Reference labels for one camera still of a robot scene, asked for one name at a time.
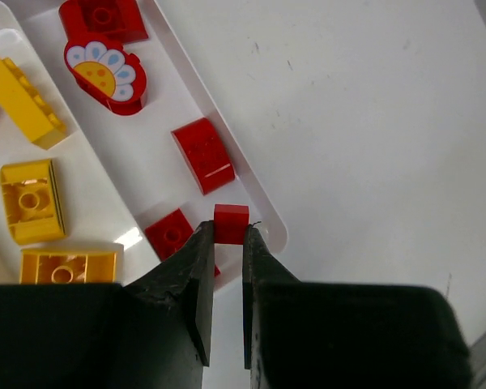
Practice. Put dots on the red rounded lego brick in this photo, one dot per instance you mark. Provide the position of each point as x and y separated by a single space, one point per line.
107 73

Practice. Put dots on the small red lego brick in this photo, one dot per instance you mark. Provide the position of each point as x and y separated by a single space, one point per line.
230 223

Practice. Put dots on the red curved lego brick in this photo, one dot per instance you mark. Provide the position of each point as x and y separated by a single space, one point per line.
119 20

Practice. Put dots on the yellow butterfly lego brick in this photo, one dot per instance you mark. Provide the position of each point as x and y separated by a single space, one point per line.
51 266

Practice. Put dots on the white divided sorting tray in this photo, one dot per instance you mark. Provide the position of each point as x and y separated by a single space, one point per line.
117 175

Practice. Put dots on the red rectangular lego brick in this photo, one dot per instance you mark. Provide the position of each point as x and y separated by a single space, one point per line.
205 155

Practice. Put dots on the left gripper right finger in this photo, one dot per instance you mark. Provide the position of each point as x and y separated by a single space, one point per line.
300 334

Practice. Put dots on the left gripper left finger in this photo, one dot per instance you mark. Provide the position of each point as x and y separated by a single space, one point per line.
152 333

